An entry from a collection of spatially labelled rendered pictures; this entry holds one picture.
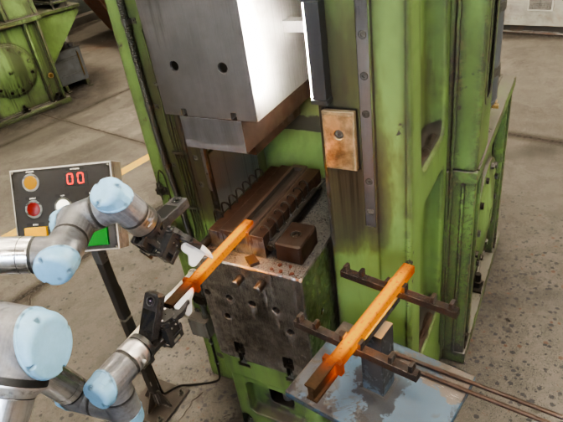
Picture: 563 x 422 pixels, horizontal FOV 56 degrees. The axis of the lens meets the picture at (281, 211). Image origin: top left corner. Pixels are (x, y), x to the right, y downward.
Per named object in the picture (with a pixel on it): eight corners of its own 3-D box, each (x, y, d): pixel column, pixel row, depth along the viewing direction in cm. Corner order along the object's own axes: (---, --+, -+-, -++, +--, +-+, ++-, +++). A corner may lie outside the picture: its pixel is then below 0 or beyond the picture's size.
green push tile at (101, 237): (108, 244, 167) (105, 220, 166) (85, 246, 167) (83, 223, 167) (110, 244, 168) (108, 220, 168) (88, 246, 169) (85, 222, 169)
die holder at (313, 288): (316, 383, 174) (301, 280, 150) (219, 352, 191) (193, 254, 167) (372, 277, 214) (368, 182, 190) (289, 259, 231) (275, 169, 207)
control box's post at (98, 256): (159, 407, 232) (75, 198, 173) (152, 403, 233) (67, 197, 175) (165, 400, 234) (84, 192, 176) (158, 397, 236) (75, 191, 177)
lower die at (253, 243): (266, 258, 161) (262, 235, 156) (212, 245, 170) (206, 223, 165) (322, 187, 191) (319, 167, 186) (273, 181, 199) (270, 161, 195)
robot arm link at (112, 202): (85, 182, 112) (119, 167, 110) (116, 207, 121) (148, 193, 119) (84, 213, 107) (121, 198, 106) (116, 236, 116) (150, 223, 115)
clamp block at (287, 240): (302, 265, 155) (300, 248, 152) (276, 260, 159) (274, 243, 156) (318, 242, 164) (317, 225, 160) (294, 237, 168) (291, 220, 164)
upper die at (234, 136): (247, 154, 141) (240, 121, 136) (187, 146, 150) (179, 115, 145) (312, 94, 171) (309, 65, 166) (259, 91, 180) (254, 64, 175)
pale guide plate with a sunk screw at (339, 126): (356, 172, 143) (353, 113, 134) (326, 167, 147) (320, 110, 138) (359, 167, 144) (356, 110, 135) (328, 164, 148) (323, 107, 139)
